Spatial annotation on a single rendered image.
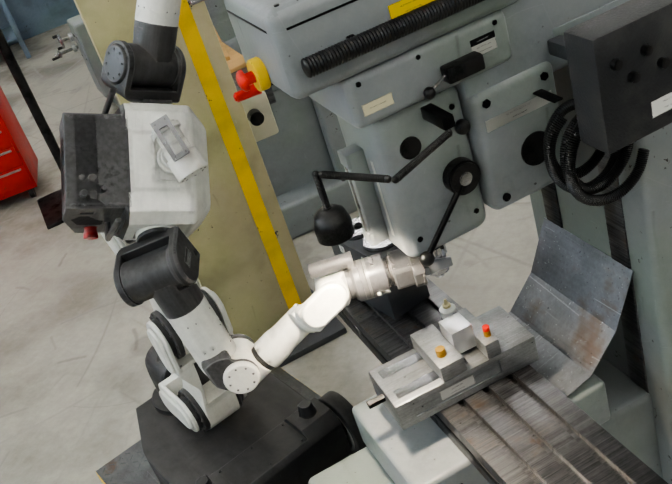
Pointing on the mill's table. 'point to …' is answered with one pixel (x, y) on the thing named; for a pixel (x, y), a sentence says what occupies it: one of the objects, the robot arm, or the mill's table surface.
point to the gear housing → (414, 72)
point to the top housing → (336, 22)
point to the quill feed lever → (463, 184)
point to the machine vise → (428, 384)
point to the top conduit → (392, 30)
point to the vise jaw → (423, 340)
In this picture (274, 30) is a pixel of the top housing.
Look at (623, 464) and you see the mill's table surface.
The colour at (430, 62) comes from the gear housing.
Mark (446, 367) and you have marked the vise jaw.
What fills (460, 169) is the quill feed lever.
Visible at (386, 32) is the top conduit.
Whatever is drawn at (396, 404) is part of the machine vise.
